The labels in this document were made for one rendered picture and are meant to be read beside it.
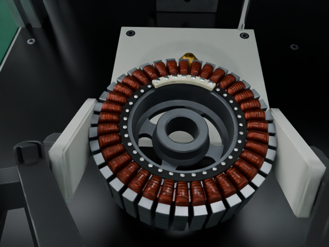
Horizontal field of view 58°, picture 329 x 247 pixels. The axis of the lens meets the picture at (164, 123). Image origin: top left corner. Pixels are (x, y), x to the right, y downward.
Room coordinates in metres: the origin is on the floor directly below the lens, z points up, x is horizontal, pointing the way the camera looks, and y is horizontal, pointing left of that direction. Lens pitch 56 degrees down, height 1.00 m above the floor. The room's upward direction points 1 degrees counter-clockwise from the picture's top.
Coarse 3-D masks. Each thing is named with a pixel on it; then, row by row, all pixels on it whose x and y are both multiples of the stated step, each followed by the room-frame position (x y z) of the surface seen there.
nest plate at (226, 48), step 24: (120, 48) 0.25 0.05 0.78; (144, 48) 0.25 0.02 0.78; (168, 48) 0.25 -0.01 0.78; (192, 48) 0.24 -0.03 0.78; (216, 48) 0.24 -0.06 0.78; (240, 48) 0.24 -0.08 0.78; (120, 72) 0.21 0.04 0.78; (240, 72) 0.21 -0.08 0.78; (264, 96) 0.18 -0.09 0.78; (144, 144) 0.13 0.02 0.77; (216, 144) 0.13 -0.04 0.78
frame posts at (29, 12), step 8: (8, 0) 0.30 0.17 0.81; (16, 0) 0.30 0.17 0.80; (24, 0) 0.30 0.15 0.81; (32, 0) 0.30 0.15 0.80; (40, 0) 0.32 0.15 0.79; (8, 8) 0.30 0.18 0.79; (16, 8) 0.30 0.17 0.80; (24, 8) 0.30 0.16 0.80; (32, 8) 0.30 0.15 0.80; (40, 8) 0.32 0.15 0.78; (16, 16) 0.30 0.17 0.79; (24, 16) 0.31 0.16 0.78; (32, 16) 0.30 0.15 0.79; (40, 16) 0.31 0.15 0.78; (16, 24) 0.30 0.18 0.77; (24, 24) 0.30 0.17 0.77; (32, 24) 0.30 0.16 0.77; (40, 24) 0.30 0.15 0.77
